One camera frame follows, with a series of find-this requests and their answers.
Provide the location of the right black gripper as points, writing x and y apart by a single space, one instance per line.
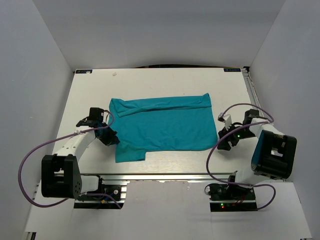
224 145

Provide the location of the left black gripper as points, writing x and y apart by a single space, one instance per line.
112 139

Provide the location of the teal t-shirt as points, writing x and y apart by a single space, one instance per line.
178 123

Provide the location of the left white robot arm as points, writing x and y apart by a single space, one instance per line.
60 173

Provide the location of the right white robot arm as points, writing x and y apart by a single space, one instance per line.
273 156

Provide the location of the blue label sticker left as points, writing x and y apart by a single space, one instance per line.
83 71

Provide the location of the blue label sticker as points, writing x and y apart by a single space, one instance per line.
232 70
83 71

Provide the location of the blue label sticker right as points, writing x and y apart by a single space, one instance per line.
232 70

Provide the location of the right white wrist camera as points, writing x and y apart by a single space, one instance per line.
226 119

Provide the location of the aluminium front rail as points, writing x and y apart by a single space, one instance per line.
160 177

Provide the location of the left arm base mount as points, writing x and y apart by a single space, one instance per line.
101 194

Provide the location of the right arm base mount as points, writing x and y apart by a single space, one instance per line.
224 198

